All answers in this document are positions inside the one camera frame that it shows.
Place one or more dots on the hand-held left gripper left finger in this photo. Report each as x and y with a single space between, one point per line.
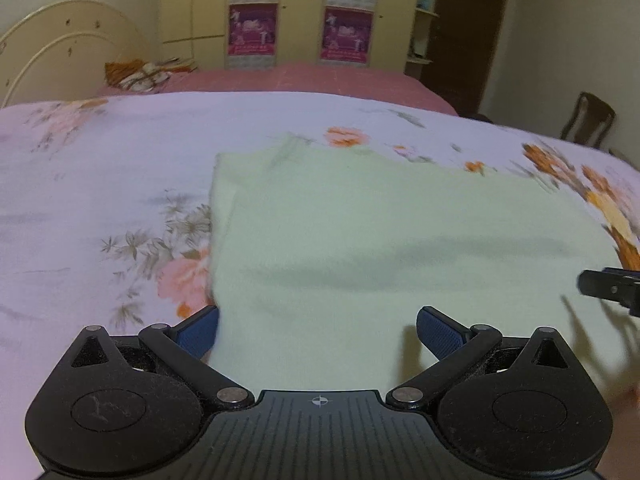
200 332

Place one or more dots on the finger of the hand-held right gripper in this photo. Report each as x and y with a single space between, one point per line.
612 287

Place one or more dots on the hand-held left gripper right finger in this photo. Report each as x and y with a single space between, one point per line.
440 332

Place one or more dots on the pale green sweater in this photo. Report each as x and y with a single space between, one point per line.
375 240

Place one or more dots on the dark wooden chair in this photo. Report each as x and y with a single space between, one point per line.
590 120

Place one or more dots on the floral lilac bedsheet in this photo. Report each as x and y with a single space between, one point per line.
100 170

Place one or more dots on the pink checked bedsheet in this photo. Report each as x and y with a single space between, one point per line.
300 80

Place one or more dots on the orange cloth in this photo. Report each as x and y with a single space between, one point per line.
120 72

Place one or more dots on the dark brown door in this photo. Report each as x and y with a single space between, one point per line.
465 45

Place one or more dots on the cream corner shelf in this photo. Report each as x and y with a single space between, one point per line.
425 35

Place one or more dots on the cream arched headboard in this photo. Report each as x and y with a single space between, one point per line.
60 45

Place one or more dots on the pale blue shelf item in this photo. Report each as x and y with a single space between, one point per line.
425 1

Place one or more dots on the cream wardrobe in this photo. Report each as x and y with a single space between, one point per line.
300 15

